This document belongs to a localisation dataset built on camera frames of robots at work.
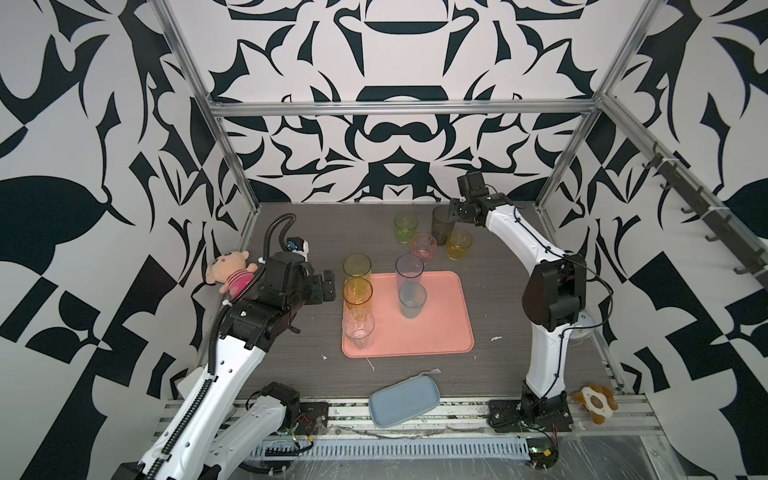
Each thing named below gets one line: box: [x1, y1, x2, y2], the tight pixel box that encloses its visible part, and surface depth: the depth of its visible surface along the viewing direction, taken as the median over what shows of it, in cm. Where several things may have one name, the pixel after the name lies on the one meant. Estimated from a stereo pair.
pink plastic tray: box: [342, 271, 475, 359], surface depth 91 cm
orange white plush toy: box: [572, 384, 619, 425], surface depth 76 cm
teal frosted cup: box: [398, 282, 428, 319], surface depth 93 cm
